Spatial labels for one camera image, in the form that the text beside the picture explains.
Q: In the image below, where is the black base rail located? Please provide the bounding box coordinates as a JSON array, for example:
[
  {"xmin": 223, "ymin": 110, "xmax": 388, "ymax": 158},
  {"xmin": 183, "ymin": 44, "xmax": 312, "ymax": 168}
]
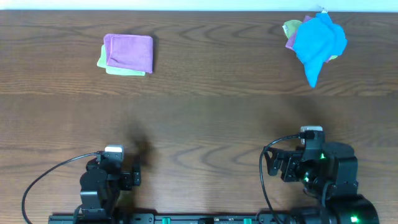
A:
[{"xmin": 48, "ymin": 213, "xmax": 277, "ymax": 224}]

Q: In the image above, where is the blue crumpled cloth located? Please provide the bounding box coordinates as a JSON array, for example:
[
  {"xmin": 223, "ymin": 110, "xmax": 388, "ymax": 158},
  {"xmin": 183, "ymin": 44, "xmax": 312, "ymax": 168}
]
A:
[{"xmin": 293, "ymin": 12, "xmax": 348, "ymax": 88}]

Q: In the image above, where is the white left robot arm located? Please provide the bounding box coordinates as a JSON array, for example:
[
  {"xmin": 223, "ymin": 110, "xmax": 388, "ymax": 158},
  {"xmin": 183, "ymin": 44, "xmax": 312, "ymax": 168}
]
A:
[{"xmin": 72, "ymin": 160, "xmax": 141, "ymax": 223}]

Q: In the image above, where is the folded green cloth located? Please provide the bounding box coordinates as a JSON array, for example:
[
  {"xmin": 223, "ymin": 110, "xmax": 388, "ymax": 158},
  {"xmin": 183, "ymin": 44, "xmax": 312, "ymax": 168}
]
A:
[{"xmin": 96, "ymin": 45, "xmax": 146, "ymax": 76}]

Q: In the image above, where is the purple cloth in pile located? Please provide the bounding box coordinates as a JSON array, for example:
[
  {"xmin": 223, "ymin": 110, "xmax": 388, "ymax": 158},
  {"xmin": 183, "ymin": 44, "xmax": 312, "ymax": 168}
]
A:
[{"xmin": 285, "ymin": 15, "xmax": 332, "ymax": 63}]

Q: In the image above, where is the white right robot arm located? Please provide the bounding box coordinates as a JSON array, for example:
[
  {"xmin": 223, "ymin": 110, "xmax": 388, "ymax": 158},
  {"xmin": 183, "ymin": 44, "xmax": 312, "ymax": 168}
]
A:
[{"xmin": 260, "ymin": 140, "xmax": 379, "ymax": 224}]

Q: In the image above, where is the purple cloth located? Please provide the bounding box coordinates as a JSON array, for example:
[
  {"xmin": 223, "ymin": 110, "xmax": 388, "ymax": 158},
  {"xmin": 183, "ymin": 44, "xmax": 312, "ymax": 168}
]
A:
[
  {"xmin": 103, "ymin": 34, "xmax": 154, "ymax": 73},
  {"xmin": 285, "ymin": 15, "xmax": 332, "ymax": 63}
]

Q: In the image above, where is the green cloth in pile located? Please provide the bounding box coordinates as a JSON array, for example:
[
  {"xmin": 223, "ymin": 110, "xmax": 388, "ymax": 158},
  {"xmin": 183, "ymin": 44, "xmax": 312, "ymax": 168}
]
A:
[{"xmin": 282, "ymin": 19, "xmax": 339, "ymax": 60}]

